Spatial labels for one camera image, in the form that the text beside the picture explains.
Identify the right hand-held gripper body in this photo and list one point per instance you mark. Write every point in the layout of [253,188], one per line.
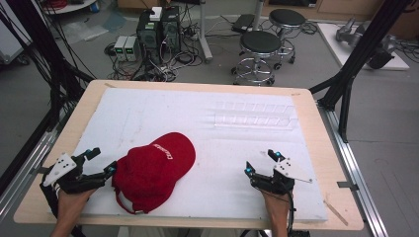
[280,182]

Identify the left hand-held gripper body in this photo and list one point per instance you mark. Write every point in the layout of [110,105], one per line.
[61,168]

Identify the red baseball cap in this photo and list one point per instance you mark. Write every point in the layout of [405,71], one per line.
[151,171]

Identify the person's right hand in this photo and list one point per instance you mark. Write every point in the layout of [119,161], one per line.
[275,202]

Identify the person's left hand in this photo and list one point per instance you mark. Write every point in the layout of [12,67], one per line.
[72,201]

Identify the clear plastic rack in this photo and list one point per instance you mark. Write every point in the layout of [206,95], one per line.
[257,115]

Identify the white foam mat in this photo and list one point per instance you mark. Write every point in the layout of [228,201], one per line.
[204,144]

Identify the thin wooden stick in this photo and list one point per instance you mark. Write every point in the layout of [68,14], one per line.
[336,213]

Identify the grey tape strip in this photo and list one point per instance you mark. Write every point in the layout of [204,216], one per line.
[347,185]

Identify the grey bench power supply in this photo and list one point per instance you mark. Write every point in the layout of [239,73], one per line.
[131,47]
[120,47]

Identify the black round stool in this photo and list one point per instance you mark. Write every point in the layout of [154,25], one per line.
[260,42]
[287,17]

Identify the clear plastic sheet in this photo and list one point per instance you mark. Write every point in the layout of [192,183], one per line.
[84,32]

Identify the white floor board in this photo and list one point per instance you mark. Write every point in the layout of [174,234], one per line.
[332,42]

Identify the black computer tower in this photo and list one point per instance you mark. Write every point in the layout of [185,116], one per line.
[171,29]
[149,36]

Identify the white panel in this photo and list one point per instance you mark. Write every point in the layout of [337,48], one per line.
[10,42]

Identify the black flat case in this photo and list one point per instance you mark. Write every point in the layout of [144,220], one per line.
[243,23]

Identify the grey desk leg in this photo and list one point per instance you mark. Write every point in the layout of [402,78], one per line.
[205,36]

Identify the grey metal column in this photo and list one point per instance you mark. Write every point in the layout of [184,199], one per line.
[258,15]

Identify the round white table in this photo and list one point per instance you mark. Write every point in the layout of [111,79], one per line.
[69,6]

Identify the small white box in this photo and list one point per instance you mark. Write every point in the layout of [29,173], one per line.
[156,14]

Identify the aluminium table rail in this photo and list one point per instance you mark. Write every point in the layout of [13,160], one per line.
[23,174]
[355,171]

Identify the black metal frame stand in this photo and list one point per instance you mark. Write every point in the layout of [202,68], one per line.
[39,49]
[359,56]

